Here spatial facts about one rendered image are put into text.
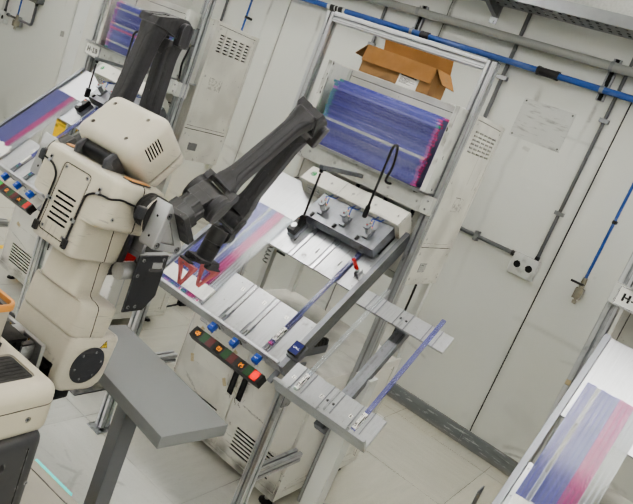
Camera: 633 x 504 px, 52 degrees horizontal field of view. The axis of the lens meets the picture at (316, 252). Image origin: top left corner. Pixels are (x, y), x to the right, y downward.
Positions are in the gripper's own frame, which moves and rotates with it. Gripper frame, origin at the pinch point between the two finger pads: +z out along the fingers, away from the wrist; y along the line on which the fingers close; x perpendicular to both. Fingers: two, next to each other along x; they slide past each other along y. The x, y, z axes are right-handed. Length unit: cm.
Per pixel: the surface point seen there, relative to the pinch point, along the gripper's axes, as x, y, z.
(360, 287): -30, 51, -22
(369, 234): -20, 57, -39
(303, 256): -3, 54, -19
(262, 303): -5.6, 39.4, 1.1
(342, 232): -11, 56, -35
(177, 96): 111, 81, -47
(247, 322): -6.9, 34.1, 8.5
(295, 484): -39, 83, 64
